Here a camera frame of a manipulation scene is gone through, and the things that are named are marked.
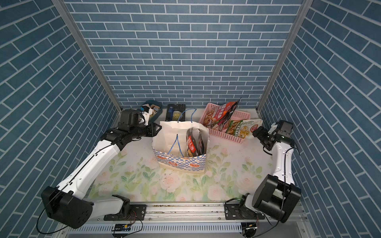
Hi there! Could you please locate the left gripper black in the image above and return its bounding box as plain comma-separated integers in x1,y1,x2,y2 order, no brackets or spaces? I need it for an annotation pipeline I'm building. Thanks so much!
129,121,163,139

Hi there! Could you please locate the blue checkered paper bag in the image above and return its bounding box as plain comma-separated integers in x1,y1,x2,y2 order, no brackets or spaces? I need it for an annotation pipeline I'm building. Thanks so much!
152,120,209,174

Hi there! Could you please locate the black seasoning packet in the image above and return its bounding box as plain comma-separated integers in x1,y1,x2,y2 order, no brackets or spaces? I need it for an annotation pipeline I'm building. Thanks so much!
185,128,200,157

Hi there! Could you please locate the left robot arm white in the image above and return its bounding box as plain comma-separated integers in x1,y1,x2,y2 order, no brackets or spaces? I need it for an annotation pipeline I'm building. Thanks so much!
41,123,162,229

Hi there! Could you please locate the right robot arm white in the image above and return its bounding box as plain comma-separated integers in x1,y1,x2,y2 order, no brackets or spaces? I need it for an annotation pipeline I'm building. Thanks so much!
240,120,301,223

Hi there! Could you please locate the dark teal plastic bin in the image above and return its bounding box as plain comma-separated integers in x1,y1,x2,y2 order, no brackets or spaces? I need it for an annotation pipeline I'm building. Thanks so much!
140,100,163,125

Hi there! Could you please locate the pink perforated plastic basket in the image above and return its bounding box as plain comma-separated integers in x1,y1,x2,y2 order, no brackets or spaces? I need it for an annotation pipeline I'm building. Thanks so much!
208,110,251,144

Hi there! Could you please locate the floral table mat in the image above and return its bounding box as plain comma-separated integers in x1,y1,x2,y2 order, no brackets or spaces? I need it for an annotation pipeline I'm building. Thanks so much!
88,136,274,202

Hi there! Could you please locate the red fish seasoning packet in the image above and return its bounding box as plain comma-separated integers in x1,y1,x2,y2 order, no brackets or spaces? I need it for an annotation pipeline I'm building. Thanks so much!
203,100,240,131

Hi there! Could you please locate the green circuit board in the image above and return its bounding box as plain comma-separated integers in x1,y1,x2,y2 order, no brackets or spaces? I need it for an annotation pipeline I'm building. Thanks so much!
112,224,132,233

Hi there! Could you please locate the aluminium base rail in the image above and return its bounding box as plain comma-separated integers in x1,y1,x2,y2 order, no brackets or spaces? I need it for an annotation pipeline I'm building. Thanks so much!
55,201,315,238

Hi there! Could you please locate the right aluminium corner post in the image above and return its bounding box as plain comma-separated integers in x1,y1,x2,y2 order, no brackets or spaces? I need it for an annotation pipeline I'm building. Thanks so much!
257,0,313,115

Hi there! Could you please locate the aluminium corner frame post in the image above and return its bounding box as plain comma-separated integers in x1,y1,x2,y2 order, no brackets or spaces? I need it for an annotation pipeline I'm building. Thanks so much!
52,0,123,113

